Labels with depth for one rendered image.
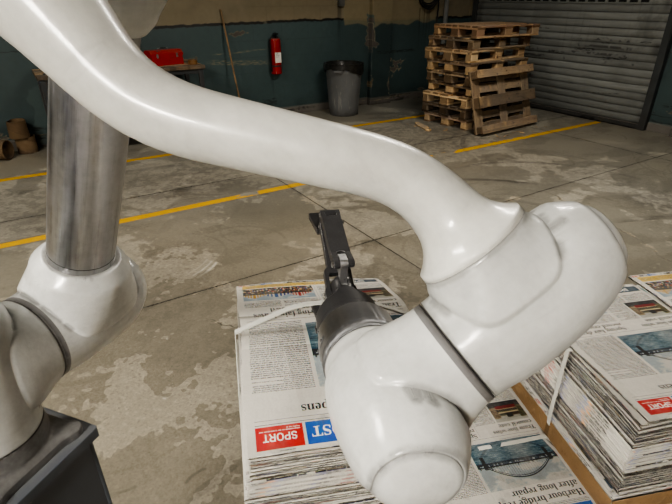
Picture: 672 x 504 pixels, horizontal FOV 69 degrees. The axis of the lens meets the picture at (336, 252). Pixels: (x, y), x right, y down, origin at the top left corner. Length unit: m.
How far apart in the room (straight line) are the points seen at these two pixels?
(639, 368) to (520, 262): 0.66
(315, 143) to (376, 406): 0.21
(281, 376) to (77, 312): 0.35
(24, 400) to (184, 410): 1.57
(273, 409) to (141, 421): 1.78
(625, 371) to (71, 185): 0.93
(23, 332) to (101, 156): 0.29
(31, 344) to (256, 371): 0.34
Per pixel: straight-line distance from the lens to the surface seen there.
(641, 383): 1.00
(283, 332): 0.77
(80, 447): 0.96
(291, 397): 0.68
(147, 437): 2.35
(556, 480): 1.11
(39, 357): 0.87
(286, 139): 0.40
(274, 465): 0.66
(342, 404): 0.42
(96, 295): 0.86
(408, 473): 0.39
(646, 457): 1.02
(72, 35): 0.45
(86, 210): 0.78
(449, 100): 7.29
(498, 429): 1.17
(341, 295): 0.55
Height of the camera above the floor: 1.65
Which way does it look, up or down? 28 degrees down
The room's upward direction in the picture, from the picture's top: straight up
